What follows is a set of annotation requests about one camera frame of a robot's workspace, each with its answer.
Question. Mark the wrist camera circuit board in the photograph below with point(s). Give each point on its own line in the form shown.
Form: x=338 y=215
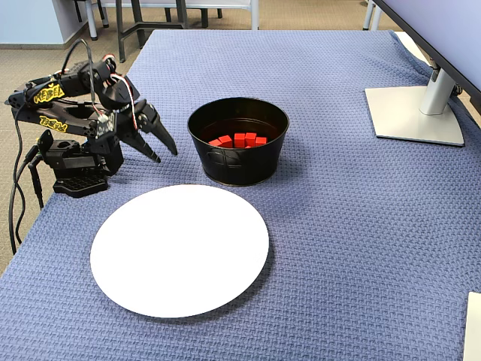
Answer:
x=105 y=126

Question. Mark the monitor with silver stand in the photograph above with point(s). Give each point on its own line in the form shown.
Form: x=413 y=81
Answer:
x=413 y=120

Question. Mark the white flat object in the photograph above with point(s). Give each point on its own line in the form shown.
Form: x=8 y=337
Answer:
x=474 y=331

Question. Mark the black chair leg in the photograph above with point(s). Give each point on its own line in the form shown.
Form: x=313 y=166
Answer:
x=102 y=13
x=204 y=15

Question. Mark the dark grey table frame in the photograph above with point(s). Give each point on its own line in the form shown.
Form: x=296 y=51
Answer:
x=119 y=37

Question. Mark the black metal bucket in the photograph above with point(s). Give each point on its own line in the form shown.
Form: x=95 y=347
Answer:
x=240 y=169

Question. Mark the white metal table leg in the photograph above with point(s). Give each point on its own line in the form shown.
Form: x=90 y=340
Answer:
x=368 y=13

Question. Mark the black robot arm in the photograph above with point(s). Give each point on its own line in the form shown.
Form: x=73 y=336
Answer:
x=71 y=161

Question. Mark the blue textured cloth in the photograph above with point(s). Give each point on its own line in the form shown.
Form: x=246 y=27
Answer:
x=338 y=225

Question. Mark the white round plate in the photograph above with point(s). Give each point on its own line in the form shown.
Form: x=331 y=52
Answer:
x=180 y=252

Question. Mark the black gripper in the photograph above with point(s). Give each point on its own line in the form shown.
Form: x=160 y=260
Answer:
x=140 y=121

